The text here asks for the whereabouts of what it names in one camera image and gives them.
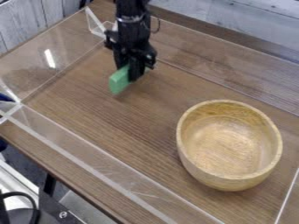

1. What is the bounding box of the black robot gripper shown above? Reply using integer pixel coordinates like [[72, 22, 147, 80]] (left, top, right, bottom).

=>
[[106, 17, 158, 82]]

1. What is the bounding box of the green rectangular block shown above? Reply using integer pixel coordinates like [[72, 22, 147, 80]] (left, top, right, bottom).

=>
[[108, 65, 134, 95]]

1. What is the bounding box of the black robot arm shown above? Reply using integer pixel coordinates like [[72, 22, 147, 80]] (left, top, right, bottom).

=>
[[104, 0, 158, 82]]

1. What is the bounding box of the brown wooden bowl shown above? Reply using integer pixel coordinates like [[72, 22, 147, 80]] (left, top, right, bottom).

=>
[[175, 100, 283, 192]]

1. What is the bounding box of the black table leg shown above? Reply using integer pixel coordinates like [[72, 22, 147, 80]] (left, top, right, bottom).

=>
[[43, 174, 56, 196]]

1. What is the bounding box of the clear acrylic corner bracket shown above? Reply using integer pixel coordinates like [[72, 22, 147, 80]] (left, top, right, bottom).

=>
[[84, 7, 118, 39]]

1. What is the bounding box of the clear acrylic barrier wall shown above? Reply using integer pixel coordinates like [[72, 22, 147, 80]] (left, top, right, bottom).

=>
[[0, 90, 224, 224]]

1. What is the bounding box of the grey metal base plate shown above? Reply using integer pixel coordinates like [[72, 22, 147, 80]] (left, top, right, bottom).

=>
[[0, 193, 87, 224]]

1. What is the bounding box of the black cable loop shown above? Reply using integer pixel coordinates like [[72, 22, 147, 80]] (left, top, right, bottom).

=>
[[0, 191, 41, 224]]

